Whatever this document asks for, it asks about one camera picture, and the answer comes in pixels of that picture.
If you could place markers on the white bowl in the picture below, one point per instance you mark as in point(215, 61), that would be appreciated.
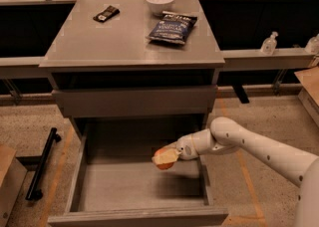
point(158, 6)

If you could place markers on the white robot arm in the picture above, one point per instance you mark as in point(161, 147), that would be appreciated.
point(225, 135)

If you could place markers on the open grey middle drawer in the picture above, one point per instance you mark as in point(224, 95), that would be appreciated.
point(116, 184)

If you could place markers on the grey metal shelf rail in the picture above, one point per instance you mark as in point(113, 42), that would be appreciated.
point(235, 60)

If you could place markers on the wooden box at left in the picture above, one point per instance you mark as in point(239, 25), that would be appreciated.
point(12, 175)

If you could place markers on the black snack bar wrapper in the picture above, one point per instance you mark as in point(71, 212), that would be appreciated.
point(107, 14)

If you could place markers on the orange fruit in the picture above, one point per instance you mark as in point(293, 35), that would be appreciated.
point(165, 166)

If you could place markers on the clear sanitizer bottle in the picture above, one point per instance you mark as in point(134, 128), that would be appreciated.
point(269, 45)

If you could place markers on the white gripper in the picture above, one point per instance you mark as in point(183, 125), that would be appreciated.
point(184, 146)

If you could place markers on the cardboard box at right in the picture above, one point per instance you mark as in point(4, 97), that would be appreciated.
point(309, 95)

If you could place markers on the closed grey top drawer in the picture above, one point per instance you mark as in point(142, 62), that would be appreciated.
point(135, 101)

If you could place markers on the grey drawer cabinet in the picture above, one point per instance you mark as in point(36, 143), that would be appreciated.
point(124, 36)

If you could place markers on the black metal handle bar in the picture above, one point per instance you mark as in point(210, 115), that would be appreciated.
point(34, 193)

